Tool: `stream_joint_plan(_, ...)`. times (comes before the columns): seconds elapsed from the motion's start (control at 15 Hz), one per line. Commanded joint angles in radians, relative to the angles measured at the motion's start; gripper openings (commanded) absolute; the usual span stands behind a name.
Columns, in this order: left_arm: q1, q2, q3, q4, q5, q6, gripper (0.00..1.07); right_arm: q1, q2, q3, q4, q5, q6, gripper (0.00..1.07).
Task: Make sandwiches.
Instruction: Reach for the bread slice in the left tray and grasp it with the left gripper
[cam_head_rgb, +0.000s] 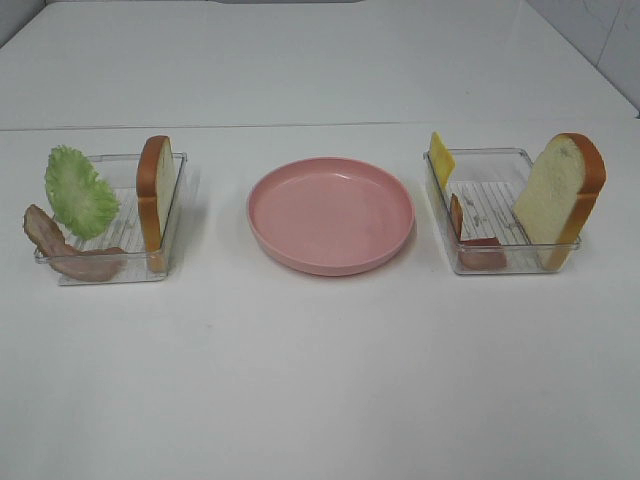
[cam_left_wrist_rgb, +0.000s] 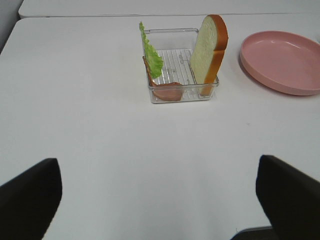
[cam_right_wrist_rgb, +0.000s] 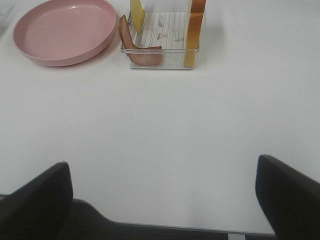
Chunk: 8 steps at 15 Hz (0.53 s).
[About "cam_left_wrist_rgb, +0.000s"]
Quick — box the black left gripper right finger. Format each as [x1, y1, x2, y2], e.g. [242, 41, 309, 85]
[255, 155, 320, 240]

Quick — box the clear plastic left container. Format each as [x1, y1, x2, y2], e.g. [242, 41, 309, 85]
[144, 28, 220, 104]

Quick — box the green lettuce leaf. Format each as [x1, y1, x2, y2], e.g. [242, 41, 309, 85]
[139, 22, 164, 79]

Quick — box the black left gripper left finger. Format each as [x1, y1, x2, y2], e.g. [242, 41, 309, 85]
[0, 158, 63, 240]

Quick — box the pink round plate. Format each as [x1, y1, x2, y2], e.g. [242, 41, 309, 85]
[240, 31, 320, 96]

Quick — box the bacon strip from container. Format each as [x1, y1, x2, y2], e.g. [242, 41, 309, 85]
[142, 56, 183, 102]

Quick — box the bread slice from container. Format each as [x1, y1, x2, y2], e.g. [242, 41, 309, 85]
[189, 14, 229, 85]

